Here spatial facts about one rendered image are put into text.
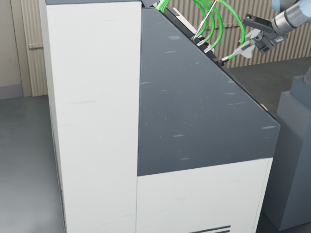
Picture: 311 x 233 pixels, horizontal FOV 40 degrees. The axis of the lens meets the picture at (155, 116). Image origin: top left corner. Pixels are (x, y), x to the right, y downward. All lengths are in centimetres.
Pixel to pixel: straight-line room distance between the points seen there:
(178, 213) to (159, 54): 75
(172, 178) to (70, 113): 51
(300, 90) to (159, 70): 103
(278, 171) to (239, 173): 71
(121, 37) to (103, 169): 51
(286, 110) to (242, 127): 69
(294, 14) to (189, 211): 89
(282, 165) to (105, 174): 117
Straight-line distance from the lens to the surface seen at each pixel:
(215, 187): 183
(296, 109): 229
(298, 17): 161
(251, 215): 205
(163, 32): 138
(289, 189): 249
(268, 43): 168
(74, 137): 150
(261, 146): 179
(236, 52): 172
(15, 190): 288
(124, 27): 135
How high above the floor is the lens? 186
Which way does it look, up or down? 32 degrees down
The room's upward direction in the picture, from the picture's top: 3 degrees clockwise
